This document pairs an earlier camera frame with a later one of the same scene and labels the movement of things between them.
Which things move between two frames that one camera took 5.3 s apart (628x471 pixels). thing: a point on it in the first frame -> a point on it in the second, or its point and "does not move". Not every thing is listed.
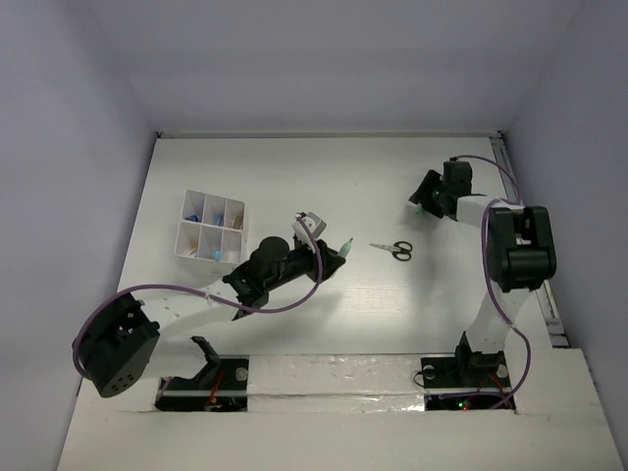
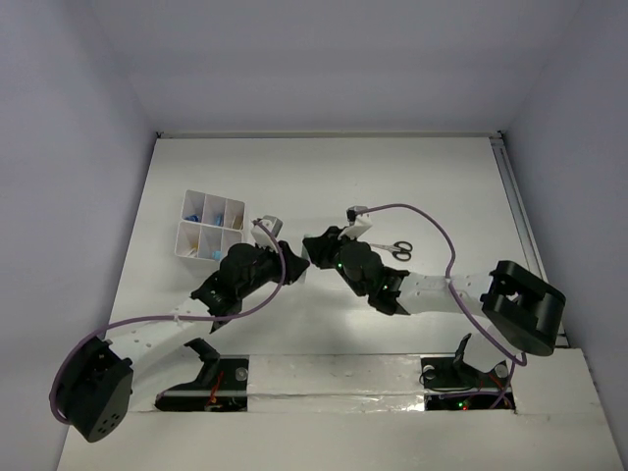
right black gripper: [423, 194] -> [321, 249]
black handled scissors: [400, 249] does not move
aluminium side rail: [545, 296] does not move
